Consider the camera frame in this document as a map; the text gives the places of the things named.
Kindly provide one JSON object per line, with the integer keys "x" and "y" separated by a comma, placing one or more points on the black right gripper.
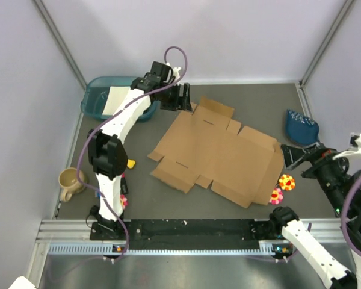
{"x": 331, "y": 157}

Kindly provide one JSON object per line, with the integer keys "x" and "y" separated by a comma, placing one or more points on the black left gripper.
{"x": 180, "y": 102}

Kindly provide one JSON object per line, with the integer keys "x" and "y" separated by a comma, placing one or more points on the brown cardboard box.
{"x": 206, "y": 147}

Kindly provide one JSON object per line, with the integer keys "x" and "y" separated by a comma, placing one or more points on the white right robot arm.
{"x": 332, "y": 248}

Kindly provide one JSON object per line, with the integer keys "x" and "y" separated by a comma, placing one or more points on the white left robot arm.
{"x": 106, "y": 152}

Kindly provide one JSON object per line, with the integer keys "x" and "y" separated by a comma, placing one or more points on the blue leaf-shaped dish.
{"x": 300, "y": 129}

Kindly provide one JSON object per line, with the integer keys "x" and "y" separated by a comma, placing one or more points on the orange flower toy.
{"x": 286, "y": 182}

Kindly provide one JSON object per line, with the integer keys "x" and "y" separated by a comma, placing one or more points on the pink flower toy right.
{"x": 276, "y": 196}

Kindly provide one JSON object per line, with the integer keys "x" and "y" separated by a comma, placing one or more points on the pink flower toy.
{"x": 123, "y": 201}
{"x": 276, "y": 196}

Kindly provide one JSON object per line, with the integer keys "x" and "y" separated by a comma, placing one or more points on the white paper sheet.
{"x": 115, "y": 98}

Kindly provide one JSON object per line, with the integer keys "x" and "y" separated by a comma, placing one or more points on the yellow bone-shaped sponge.
{"x": 131, "y": 164}

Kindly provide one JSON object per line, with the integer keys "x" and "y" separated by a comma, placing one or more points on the teal plastic tub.
{"x": 103, "y": 96}

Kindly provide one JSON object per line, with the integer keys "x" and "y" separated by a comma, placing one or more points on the pink and black marker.
{"x": 123, "y": 185}

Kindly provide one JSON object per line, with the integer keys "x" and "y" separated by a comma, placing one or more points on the pink flower toy left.
{"x": 123, "y": 201}

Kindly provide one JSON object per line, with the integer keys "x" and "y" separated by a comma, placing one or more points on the beige ceramic mug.
{"x": 69, "y": 184}

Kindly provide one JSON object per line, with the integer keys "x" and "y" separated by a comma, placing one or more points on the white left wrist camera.
{"x": 174, "y": 73}

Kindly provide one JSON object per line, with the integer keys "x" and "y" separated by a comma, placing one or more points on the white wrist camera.
{"x": 174, "y": 73}
{"x": 355, "y": 142}

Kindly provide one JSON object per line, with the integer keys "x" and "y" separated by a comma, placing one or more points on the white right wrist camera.
{"x": 355, "y": 142}

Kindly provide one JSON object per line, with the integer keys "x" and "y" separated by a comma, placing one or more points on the grey slotted cable duct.
{"x": 264, "y": 249}

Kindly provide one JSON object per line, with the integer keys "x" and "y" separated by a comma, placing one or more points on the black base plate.
{"x": 198, "y": 233}

